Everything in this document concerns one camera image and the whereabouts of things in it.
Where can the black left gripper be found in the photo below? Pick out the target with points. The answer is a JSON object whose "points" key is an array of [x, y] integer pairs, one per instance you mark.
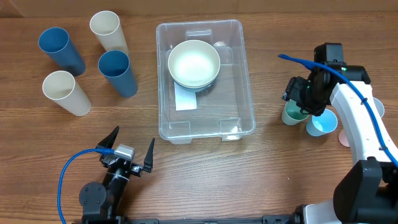
{"points": [[148, 160]]}

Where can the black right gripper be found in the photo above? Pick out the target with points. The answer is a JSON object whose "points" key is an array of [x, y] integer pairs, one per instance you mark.
{"points": [[294, 91]]}

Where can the green small cup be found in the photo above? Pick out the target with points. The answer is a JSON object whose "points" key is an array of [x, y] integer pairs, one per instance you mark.
{"points": [[293, 114]]}

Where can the light blue small cup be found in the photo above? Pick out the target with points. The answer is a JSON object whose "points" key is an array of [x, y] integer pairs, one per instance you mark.
{"points": [[320, 125]]}

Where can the pink small cup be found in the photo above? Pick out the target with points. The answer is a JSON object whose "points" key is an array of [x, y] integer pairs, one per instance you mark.
{"points": [[343, 138]]}

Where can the grey small cup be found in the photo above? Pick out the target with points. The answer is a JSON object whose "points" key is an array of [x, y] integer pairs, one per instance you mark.
{"points": [[379, 106]]}

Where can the blue bowl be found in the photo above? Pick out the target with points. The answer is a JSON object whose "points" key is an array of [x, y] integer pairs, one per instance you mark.
{"points": [[194, 81]]}

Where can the cream tall cup front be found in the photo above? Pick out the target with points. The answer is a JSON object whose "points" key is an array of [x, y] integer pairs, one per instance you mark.
{"points": [[62, 88]]}

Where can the cream tall cup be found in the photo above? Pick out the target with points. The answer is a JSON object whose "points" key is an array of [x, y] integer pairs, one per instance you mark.
{"points": [[106, 26], [62, 88]]}

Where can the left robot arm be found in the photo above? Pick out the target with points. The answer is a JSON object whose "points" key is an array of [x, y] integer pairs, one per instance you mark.
{"points": [[100, 200]]}

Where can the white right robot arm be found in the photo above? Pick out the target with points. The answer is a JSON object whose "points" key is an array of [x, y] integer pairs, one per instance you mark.
{"points": [[368, 192]]}

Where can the white label in bin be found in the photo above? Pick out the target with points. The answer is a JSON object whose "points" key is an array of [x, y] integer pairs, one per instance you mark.
{"points": [[184, 100]]}

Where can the blue tall cup near bin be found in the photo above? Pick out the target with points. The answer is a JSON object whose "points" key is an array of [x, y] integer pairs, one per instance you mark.
{"points": [[116, 68]]}

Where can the clear plastic storage bin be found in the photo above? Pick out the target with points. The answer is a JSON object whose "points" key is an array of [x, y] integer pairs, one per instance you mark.
{"points": [[225, 109]]}

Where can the cream tall cup back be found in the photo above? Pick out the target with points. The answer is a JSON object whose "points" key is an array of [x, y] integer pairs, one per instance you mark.
{"points": [[106, 26]]}

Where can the blue tall cup far left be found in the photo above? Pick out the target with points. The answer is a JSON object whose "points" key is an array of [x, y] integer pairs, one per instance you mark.
{"points": [[57, 44]]}

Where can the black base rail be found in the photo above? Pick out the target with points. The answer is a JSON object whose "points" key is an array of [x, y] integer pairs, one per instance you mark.
{"points": [[265, 219]]}

